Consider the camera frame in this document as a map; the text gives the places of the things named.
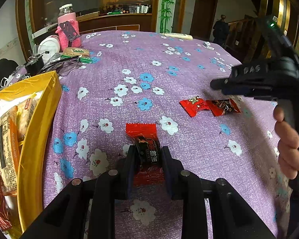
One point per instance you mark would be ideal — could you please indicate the red black snack packet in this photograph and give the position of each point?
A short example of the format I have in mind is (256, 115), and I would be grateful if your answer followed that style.
(224, 107)
(144, 139)

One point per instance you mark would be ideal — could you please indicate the pale cracker packet red label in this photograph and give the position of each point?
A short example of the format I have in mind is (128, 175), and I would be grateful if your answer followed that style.
(27, 117)

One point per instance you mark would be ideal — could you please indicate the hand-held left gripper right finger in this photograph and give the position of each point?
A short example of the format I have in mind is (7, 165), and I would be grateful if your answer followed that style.
(168, 171)

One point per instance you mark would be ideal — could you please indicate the green bamboo wall decal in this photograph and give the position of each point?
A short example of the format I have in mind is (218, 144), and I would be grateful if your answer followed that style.
(167, 5)

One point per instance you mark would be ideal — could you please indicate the white remote control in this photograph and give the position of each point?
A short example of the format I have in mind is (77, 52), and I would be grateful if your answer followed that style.
(177, 36)

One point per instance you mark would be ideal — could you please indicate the red cartoon snack packet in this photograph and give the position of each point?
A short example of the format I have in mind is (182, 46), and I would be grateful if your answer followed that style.
(195, 105)

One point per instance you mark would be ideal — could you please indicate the black bag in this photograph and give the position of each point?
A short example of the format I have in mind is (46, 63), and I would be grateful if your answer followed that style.
(2, 77)

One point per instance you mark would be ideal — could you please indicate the orange brown cracker packet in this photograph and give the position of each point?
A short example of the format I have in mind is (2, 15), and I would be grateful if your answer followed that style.
(5, 149)

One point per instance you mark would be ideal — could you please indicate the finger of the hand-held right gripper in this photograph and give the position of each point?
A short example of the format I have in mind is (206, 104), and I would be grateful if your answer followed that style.
(236, 89)
(219, 83)

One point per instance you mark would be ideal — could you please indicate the small black device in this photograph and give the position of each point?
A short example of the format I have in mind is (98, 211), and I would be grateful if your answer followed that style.
(34, 64)

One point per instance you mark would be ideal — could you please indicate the tan biscuit packet green label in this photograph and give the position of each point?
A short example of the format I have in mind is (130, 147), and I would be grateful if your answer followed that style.
(76, 51)

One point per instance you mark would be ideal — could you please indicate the wooden stair railing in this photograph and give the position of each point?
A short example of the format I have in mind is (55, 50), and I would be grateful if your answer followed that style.
(241, 39)

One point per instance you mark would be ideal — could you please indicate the brown wooden door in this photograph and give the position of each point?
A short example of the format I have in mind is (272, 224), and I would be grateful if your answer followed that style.
(204, 15)

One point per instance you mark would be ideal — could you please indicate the yellow snack box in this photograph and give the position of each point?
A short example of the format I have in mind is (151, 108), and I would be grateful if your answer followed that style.
(37, 134)

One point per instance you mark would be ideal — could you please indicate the white round container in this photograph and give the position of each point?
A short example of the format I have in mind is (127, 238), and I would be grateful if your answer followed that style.
(48, 48)

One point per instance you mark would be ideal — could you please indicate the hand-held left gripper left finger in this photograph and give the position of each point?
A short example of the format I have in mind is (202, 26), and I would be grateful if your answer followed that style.
(129, 170)

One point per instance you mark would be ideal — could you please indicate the dark hang tag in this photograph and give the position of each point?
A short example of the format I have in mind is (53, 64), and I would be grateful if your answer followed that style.
(69, 29)

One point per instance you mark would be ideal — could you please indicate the wooden counter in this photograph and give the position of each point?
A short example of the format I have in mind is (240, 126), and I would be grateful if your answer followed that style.
(114, 22)

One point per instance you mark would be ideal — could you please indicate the pink knit-covered glass jar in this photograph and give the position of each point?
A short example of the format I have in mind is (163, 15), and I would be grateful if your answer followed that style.
(67, 29)

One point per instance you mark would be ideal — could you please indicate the person's right hand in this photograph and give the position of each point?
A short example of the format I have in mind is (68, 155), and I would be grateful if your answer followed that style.
(290, 149)

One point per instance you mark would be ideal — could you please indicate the green snack packet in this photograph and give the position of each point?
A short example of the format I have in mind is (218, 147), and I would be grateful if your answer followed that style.
(86, 59)

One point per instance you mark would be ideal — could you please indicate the clear plastic bag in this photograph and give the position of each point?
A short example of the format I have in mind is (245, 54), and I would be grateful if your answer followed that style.
(62, 66)

